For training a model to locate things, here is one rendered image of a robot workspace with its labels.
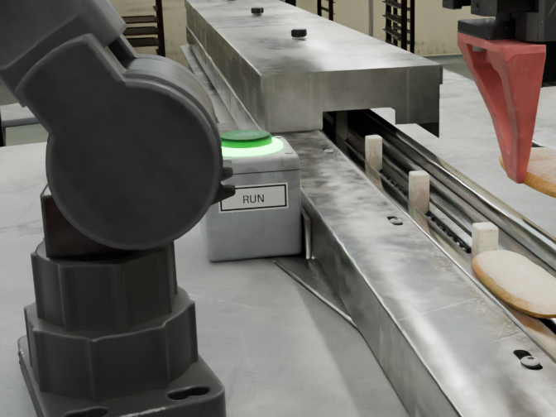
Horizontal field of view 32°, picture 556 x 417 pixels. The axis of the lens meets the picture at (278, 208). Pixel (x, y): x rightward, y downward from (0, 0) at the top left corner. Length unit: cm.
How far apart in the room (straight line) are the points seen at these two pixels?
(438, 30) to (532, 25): 741
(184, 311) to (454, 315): 13
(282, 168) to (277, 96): 25
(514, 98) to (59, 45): 21
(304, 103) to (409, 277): 42
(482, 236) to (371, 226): 7
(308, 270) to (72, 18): 30
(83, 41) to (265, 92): 52
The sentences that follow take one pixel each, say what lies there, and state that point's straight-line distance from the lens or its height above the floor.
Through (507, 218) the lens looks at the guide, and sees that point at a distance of 65.
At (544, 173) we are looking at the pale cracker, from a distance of 49.
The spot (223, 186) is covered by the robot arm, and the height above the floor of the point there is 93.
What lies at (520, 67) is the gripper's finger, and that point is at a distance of 46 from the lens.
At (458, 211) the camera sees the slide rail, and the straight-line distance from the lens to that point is 70.
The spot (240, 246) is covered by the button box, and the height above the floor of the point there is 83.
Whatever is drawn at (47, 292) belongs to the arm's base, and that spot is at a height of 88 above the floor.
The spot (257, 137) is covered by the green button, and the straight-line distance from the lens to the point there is 69.
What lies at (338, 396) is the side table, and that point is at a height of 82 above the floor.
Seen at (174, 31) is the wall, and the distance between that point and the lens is 749.
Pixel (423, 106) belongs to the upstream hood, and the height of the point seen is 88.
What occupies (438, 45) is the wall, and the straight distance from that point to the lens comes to 788.
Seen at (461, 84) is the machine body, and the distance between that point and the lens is 150.
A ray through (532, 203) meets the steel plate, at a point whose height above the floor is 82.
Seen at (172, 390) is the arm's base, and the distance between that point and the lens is 48.
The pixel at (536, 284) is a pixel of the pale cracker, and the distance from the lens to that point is 54.
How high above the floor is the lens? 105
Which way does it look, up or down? 16 degrees down
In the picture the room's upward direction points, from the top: 2 degrees counter-clockwise
